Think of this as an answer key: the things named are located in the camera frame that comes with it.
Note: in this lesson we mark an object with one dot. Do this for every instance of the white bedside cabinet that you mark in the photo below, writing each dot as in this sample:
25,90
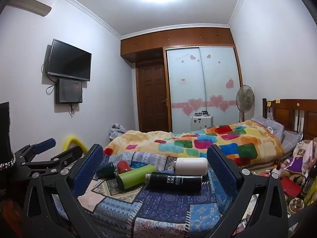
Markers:
201,123

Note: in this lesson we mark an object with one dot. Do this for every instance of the standing electric fan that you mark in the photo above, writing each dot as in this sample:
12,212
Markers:
244,96

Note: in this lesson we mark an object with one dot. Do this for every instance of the wall-mounted black television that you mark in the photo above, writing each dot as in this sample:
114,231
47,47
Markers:
69,60

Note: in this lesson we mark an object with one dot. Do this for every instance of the pink plastic bag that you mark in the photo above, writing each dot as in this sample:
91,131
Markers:
310,151

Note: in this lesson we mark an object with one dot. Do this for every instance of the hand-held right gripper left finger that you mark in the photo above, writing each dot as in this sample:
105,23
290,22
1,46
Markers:
90,169

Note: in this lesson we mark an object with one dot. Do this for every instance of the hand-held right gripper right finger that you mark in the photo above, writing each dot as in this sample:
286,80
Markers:
220,169

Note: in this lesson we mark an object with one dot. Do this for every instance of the white insulated cup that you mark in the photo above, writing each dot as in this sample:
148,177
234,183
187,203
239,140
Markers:
192,166

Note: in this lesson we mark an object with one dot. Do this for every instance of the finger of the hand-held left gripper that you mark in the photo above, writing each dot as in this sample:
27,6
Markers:
45,145
68,155

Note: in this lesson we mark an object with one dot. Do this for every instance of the small wall-mounted black monitor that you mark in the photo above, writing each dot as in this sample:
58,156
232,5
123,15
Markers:
69,91

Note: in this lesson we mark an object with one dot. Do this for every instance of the red cup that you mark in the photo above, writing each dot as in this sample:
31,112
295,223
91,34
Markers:
123,166

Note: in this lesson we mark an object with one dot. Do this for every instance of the white sliding wardrobe with hearts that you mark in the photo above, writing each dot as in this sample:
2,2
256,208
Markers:
205,84

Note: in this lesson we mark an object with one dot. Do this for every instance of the wooden overhead cabinet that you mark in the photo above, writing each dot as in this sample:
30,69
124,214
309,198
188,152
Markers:
173,39

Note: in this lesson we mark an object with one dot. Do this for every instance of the grey clothes pile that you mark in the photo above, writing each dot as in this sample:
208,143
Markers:
117,131

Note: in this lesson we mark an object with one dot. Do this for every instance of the white air conditioner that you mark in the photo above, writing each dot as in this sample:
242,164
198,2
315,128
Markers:
31,5

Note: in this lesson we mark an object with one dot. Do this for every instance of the colourful patchwork blanket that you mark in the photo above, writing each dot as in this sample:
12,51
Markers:
198,138

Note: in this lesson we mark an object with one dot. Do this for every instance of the patterned blue quilt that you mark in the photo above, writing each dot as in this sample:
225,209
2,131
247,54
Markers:
158,210

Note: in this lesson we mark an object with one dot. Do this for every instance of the grey checked pillow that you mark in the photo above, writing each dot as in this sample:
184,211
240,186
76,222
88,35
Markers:
292,140

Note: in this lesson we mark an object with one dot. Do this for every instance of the red box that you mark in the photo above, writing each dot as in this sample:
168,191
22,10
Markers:
292,186

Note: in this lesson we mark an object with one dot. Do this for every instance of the lime green cup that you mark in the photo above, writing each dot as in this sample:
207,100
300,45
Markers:
133,178

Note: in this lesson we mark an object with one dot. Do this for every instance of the grey patterned pillow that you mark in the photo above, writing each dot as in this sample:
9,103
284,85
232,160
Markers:
270,127

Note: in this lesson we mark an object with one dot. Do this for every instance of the black insulated cup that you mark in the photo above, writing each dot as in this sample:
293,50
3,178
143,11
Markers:
173,182

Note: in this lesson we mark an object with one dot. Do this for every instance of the plush doll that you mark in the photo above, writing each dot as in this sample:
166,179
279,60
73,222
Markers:
296,160

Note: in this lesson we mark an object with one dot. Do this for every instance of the brown wooden door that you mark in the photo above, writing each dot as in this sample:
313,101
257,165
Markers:
153,96

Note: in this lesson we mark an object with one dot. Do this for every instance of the wooden bed headboard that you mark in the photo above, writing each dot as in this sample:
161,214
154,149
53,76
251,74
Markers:
287,115

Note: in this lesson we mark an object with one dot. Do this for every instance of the dark green cup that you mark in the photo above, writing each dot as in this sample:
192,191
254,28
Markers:
106,170

